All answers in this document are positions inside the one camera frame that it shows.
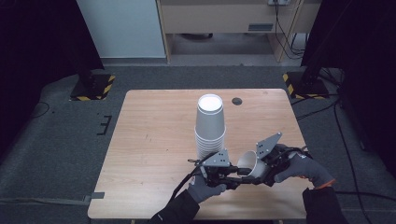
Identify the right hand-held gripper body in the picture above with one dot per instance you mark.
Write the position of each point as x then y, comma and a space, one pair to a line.
278, 155

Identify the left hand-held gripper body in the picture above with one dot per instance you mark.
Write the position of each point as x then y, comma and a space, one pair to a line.
218, 174

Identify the single white paper cup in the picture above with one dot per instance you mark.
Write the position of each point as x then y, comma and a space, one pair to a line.
250, 163

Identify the stack of white paper cups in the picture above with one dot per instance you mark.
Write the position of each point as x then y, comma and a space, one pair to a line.
210, 124

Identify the person's left hand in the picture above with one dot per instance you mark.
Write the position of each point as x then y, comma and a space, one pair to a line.
202, 191

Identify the person's right hand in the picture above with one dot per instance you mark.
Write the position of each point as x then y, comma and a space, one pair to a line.
306, 169

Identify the black round table grommet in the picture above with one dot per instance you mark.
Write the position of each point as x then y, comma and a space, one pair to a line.
237, 101

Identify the striped black stand base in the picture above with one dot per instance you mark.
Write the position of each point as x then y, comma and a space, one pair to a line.
306, 87
93, 88

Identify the grey tape strip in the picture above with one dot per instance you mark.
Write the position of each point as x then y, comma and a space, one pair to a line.
95, 196

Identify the black curtain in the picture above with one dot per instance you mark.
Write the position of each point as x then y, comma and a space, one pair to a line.
364, 46
40, 46

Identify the light wooden desk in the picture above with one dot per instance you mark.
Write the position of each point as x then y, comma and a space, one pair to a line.
218, 17

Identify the white power strip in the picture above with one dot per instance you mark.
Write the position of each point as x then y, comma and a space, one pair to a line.
279, 2

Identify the white cabinet panel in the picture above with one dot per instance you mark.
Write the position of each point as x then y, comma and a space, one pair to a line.
124, 28

